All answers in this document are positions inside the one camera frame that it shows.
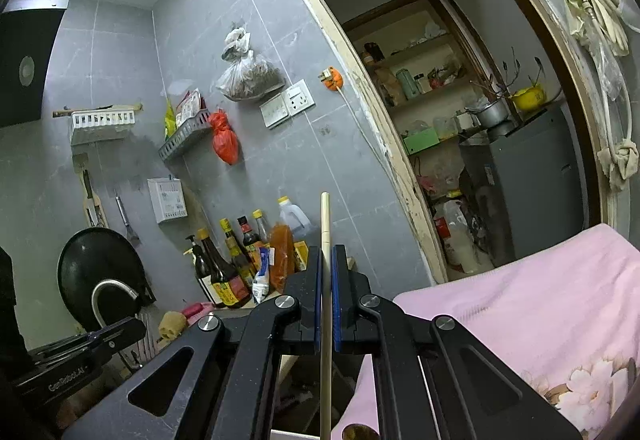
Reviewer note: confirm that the pink soap dish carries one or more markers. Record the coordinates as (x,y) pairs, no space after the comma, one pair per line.
(207,307)

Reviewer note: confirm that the metal pot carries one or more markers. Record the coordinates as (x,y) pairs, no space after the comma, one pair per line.
(492,112)

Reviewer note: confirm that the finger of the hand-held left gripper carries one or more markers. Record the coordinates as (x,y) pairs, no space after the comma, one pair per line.
(100,342)

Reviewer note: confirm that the dark pump bottle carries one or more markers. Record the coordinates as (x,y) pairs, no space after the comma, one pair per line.
(202,275)

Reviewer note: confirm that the black cap red label bottle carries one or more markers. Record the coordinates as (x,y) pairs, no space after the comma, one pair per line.
(248,235)

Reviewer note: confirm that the clear bag of dried goods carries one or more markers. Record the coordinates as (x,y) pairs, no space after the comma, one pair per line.
(247,75)

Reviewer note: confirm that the red white packets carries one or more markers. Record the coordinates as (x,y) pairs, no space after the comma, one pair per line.
(190,105)

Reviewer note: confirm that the white wall switch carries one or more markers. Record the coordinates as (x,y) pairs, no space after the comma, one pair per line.
(274,111)

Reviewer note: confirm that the green box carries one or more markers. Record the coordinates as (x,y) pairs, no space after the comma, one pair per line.
(421,141)

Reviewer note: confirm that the white plastic jug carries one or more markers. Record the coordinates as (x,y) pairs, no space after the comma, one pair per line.
(465,240)

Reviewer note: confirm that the white blue seasoning bag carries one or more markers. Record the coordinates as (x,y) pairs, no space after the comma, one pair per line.
(261,285)

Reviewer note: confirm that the white basket wall shelf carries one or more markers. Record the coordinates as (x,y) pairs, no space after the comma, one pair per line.
(100,120)

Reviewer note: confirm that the hanging kitchen knife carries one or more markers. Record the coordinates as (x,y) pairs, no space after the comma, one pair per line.
(86,182)

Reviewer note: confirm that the curved metal faucet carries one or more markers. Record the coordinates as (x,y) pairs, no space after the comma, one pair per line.
(107,284)

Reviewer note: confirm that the yellow bowl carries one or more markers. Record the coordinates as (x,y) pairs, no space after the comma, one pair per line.
(529,100)

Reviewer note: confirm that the wooden shelf unit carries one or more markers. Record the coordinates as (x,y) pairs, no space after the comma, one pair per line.
(425,43)

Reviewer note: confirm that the pink floral cloth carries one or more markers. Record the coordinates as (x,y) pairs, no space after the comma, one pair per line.
(525,295)

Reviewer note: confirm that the grey basket wall shelf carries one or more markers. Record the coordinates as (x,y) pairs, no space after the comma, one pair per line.
(182,140)

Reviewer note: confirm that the brown paper bag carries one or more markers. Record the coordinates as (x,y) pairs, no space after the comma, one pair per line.
(387,85)

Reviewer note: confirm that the grey refrigerator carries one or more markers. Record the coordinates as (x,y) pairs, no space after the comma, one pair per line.
(525,170)

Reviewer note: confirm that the tan loofah sponge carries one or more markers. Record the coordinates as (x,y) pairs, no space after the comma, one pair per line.
(171,324)

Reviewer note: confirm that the hanging metal spatula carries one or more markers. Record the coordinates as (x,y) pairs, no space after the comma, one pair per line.
(125,220)

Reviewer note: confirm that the green flask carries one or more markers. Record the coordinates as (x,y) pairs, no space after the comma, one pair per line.
(408,84)

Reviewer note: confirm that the red plastic bag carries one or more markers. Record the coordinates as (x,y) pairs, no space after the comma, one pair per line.
(225,140)

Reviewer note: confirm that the wooden chopstick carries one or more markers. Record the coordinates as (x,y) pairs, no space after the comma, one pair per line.
(325,220)

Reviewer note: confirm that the orange power plug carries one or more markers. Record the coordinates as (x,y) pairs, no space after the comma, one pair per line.
(334,80)

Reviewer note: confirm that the cream knotted cloth strip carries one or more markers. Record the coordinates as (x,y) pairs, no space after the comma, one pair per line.
(620,160)

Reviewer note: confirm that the yellow cap dark sauce bottle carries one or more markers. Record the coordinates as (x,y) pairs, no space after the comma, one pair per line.
(239,260)

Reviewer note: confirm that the clear plastic bag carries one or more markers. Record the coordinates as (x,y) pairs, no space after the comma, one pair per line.
(607,70)

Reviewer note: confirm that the clear bottle yellow cap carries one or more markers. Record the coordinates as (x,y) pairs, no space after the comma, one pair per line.
(261,227)

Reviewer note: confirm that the white wall socket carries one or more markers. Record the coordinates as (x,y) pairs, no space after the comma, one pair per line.
(299,96)

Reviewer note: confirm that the large soy sauce bottle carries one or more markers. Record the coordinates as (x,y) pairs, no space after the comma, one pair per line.
(227,287)

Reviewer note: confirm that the large oil jug yellow cap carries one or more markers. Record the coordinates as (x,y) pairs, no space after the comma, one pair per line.
(295,217)

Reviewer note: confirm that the yellow snack packet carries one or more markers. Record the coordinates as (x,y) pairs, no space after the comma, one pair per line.
(170,122)

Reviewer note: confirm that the wooden stick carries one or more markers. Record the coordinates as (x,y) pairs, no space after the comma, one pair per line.
(62,112)

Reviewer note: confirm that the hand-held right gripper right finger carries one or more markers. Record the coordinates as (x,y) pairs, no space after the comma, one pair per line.
(337,300)

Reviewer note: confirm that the wooden door frame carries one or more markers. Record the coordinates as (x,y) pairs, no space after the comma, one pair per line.
(400,170)

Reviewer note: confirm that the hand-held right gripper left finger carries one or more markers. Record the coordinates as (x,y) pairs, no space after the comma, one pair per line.
(317,300)

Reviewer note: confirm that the black wok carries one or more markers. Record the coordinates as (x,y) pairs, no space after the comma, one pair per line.
(95,255)

